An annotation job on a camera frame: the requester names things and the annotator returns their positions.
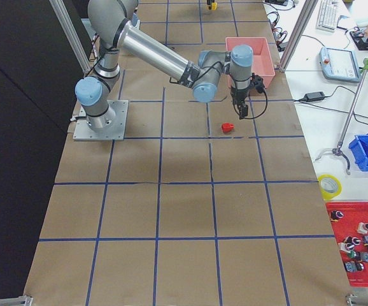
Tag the reacher grabber tool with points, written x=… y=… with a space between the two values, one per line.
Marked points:
x=337 y=151

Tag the yellow tape roll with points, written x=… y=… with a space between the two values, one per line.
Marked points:
x=330 y=186

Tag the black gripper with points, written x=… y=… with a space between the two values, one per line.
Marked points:
x=238 y=95

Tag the red parts tray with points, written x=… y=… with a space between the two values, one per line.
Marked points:
x=349 y=220

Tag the black power adapter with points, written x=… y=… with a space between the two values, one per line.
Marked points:
x=314 y=96

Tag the white keyboard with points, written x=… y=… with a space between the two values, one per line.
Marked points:
x=327 y=15

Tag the aluminium frame post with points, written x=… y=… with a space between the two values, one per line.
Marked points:
x=300 y=25

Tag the red toy block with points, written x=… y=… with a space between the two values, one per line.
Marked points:
x=227 y=127

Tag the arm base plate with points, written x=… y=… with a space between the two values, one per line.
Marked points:
x=110 y=126

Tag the teach pendant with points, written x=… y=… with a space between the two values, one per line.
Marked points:
x=339 y=64

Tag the pink plastic box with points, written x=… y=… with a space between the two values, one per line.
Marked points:
x=262 y=61

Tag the yellow toy block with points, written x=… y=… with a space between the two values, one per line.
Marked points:
x=214 y=5

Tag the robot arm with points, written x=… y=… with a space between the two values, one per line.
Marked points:
x=112 y=21

